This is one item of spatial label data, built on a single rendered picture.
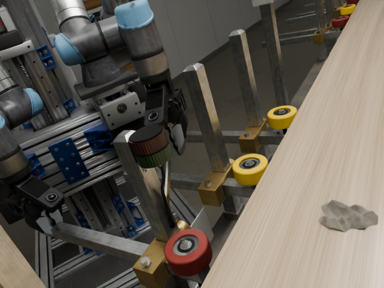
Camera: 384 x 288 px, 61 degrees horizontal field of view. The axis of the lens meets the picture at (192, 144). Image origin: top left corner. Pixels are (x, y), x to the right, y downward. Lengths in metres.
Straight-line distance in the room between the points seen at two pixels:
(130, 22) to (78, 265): 1.34
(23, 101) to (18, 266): 0.56
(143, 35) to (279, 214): 0.44
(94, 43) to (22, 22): 0.67
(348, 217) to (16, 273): 0.47
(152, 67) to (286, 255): 0.45
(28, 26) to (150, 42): 0.80
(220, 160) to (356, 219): 0.36
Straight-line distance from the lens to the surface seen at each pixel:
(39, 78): 1.38
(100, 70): 1.27
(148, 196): 0.59
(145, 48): 0.71
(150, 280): 0.65
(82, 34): 0.81
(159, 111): 0.69
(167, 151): 0.52
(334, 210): 0.59
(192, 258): 0.56
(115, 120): 1.18
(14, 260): 0.45
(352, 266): 0.53
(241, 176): 0.72
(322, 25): 1.91
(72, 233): 0.84
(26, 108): 0.94
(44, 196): 0.81
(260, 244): 0.56
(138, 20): 0.71
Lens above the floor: 1.31
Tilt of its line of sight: 27 degrees down
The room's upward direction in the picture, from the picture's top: 18 degrees counter-clockwise
